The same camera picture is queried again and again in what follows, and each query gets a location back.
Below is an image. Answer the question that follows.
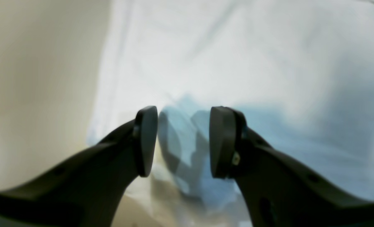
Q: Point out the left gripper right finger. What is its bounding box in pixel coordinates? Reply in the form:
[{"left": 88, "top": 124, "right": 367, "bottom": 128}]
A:
[{"left": 209, "top": 106, "right": 374, "bottom": 227}]

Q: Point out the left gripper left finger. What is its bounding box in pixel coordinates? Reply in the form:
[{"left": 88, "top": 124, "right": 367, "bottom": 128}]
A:
[{"left": 0, "top": 105, "right": 158, "bottom": 227}]

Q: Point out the white printed t-shirt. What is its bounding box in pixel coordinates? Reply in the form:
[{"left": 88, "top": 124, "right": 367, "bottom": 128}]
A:
[{"left": 88, "top": 0, "right": 374, "bottom": 227}]

